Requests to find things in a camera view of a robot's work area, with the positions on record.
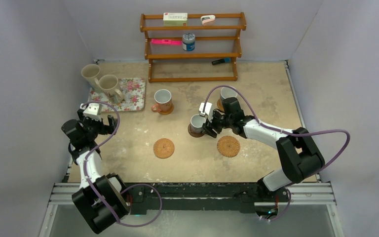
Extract black aluminium base frame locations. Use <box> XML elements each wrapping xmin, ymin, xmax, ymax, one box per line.
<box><xmin>38</xmin><ymin>165</ymin><xmax>336</xmax><ymax>237</ymax></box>

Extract woven rattan coaster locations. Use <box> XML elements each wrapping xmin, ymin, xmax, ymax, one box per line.
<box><xmin>153</xmin><ymin>138</ymin><xmax>175</xmax><ymax>158</ymax></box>
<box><xmin>217</xmin><ymin>136</ymin><xmax>240</xmax><ymax>158</ymax></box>

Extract small grey white mug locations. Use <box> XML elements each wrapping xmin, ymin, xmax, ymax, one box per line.
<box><xmin>190</xmin><ymin>115</ymin><xmax>206</xmax><ymax>134</ymax></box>

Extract purple cable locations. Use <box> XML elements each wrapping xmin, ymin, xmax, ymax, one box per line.
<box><xmin>204</xmin><ymin>85</ymin><xmax>351</xmax><ymax>223</ymax></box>
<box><xmin>82</xmin><ymin>101</ymin><xmax>163</xmax><ymax>228</ymax></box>

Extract blue mug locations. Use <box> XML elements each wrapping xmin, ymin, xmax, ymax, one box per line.
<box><xmin>220</xmin><ymin>87</ymin><xmax>238</xmax><ymax>102</ymax></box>

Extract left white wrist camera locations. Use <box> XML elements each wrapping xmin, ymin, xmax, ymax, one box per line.
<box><xmin>80</xmin><ymin>103</ymin><xmax>102</xmax><ymax>121</ymax></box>

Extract pink white small device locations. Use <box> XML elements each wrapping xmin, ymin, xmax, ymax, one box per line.
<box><xmin>200</xmin><ymin>15</ymin><xmax>216</xmax><ymax>26</ymax></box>

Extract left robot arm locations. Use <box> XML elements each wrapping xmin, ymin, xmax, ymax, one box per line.
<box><xmin>61</xmin><ymin>103</ymin><xmax>130</xmax><ymax>234</ymax></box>

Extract black blue marker pen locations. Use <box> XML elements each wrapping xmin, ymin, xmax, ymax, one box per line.
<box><xmin>211</xmin><ymin>58</ymin><xmax>231</xmax><ymax>66</ymax></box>

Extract smooth wooden coaster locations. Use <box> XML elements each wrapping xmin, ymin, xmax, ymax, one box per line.
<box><xmin>158</xmin><ymin>104</ymin><xmax>174</xmax><ymax>115</ymax></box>
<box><xmin>217</xmin><ymin>99</ymin><xmax>224</xmax><ymax>112</ymax></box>

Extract cream mug with plant print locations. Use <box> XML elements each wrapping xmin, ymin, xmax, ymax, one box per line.
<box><xmin>98</xmin><ymin>75</ymin><xmax>124</xmax><ymax>104</ymax></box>

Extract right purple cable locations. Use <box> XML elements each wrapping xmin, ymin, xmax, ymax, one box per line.
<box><xmin>204</xmin><ymin>85</ymin><xmax>351</xmax><ymax>223</ymax></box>

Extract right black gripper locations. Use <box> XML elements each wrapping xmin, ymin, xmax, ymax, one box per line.
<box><xmin>202</xmin><ymin>110</ymin><xmax>233</xmax><ymax>139</ymax></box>

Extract tall cream mug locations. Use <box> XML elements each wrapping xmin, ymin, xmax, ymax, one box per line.
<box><xmin>80</xmin><ymin>64</ymin><xmax>101</xmax><ymax>91</ymax></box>

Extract floral pattern tray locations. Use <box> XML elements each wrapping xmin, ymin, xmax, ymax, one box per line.
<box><xmin>88</xmin><ymin>78</ymin><xmax>146</xmax><ymax>112</ymax></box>

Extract wooden three-tier shelf rack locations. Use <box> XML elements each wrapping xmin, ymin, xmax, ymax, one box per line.
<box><xmin>140</xmin><ymin>12</ymin><xmax>247</xmax><ymax>83</ymax></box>

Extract dark brown wooden coaster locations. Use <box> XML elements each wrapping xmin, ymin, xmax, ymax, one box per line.
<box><xmin>188</xmin><ymin>124</ymin><xmax>204</xmax><ymax>138</ymax></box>

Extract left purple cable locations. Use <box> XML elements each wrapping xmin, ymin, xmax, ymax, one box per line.
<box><xmin>82</xmin><ymin>101</ymin><xmax>163</xmax><ymax>228</ymax></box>

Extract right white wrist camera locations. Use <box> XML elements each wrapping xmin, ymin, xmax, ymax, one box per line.
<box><xmin>199</xmin><ymin>102</ymin><xmax>214</xmax><ymax>119</ymax></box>

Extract pink highlighter marker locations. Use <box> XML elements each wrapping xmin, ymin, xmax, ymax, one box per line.
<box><xmin>151</xmin><ymin>39</ymin><xmax>182</xmax><ymax>46</ymax></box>

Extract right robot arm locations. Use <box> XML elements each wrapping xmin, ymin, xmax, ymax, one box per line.
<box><xmin>199</xmin><ymin>97</ymin><xmax>325</xmax><ymax>201</ymax></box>

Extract white green cardboard box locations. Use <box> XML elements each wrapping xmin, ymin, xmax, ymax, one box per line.
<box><xmin>163</xmin><ymin>12</ymin><xmax>188</xmax><ymax>27</ymax></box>

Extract blue white lidded jar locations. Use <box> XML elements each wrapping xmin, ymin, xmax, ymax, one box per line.
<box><xmin>182</xmin><ymin>33</ymin><xmax>195</xmax><ymax>51</ymax></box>

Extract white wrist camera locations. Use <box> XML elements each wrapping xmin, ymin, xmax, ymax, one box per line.
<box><xmin>80</xmin><ymin>103</ymin><xmax>102</xmax><ymax>121</ymax></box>
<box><xmin>199</xmin><ymin>102</ymin><xmax>214</xmax><ymax>119</ymax></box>

